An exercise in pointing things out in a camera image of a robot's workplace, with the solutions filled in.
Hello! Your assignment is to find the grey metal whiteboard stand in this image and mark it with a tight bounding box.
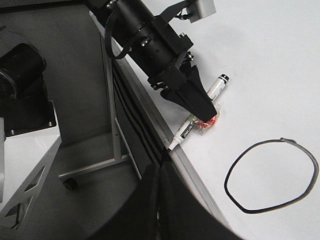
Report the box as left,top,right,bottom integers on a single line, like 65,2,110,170
58,38,142,191

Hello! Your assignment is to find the white black whiteboard marker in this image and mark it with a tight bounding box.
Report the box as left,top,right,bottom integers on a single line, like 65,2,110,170
167,74,230,152

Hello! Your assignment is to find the black robot base joint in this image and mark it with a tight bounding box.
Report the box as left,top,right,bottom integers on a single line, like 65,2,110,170
0,43,57,137

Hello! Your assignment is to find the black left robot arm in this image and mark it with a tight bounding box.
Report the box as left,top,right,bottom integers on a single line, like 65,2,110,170
85,0,217,240

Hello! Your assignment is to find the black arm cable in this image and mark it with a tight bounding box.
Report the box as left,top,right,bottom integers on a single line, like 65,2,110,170
104,9,133,60

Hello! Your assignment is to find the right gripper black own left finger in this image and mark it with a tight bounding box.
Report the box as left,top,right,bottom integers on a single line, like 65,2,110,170
89,164,159,240

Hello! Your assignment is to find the white whiteboard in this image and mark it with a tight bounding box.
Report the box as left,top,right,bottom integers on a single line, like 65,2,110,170
109,0,320,240

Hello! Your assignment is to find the grey aluminium whiteboard frame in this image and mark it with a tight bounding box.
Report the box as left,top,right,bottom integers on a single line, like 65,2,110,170
89,13,229,226

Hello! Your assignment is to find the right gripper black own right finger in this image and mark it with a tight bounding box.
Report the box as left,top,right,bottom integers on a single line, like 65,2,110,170
157,160,241,240

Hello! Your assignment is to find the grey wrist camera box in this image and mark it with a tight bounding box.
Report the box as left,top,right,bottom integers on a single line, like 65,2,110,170
186,0,217,23

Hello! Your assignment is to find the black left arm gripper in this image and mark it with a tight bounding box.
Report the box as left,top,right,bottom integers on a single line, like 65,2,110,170
129,15,217,121

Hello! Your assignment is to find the red magnet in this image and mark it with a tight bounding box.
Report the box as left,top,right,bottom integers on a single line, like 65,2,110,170
194,103,221,135

